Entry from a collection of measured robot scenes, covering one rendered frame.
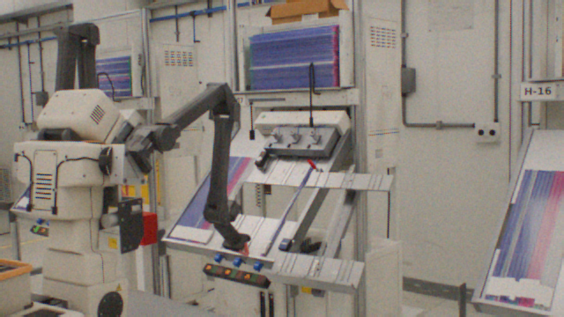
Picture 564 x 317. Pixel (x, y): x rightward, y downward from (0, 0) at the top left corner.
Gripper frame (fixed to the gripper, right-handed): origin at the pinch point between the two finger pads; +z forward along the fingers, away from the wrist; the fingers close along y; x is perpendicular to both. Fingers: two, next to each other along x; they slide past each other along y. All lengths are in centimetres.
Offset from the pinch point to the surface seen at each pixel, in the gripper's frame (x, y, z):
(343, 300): -0.3, -33.0, 22.5
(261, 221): -20.6, 11.4, 8.7
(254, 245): -9.0, 8.0, 8.9
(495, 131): -170, -20, 110
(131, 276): -2, 136, 60
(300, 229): -19.7, -9.6, 9.2
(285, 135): -64, 20, 2
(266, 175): -45, 23, 8
